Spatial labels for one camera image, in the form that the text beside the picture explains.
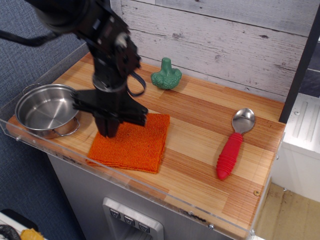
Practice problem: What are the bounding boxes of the yellow object bottom left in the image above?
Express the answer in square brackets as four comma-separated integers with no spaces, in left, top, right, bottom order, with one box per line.
[20,228,45,240]

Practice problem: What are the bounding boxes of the black braided hose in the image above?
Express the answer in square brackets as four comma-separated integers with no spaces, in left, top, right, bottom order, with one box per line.
[0,224,21,240]

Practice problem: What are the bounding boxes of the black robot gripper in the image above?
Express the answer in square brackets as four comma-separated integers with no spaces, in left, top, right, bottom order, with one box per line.
[71,81,148,138]

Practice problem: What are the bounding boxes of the dark right vertical post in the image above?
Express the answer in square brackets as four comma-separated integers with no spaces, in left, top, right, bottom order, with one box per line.
[278,6,320,124]

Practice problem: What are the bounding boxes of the clear acrylic guard rail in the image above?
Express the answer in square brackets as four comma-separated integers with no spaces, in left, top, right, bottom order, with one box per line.
[0,44,286,240]

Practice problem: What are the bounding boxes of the orange towel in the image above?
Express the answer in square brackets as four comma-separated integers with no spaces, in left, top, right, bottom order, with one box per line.
[87,113,170,174]

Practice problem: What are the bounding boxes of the red handled metal spoon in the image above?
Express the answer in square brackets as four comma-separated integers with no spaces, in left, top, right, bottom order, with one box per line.
[216,108,255,180]

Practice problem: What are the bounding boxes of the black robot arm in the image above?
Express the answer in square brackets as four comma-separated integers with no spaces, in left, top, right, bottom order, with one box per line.
[28,0,148,138]

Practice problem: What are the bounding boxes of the grey toy fridge cabinet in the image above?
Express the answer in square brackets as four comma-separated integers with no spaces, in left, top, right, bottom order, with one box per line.
[46,152,226,240]

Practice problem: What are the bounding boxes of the stainless steel pot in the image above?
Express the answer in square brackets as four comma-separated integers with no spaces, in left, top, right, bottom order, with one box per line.
[15,84,81,139]

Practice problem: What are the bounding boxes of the green toy broccoli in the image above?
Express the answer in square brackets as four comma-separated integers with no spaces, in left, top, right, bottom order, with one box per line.
[151,57,182,90]

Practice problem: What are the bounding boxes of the silver dispenser button panel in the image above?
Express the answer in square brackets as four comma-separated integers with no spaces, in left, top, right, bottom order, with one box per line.
[102,197,165,240]

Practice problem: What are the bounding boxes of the white toy sink unit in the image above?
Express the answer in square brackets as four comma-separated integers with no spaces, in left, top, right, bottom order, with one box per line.
[271,93,320,202]

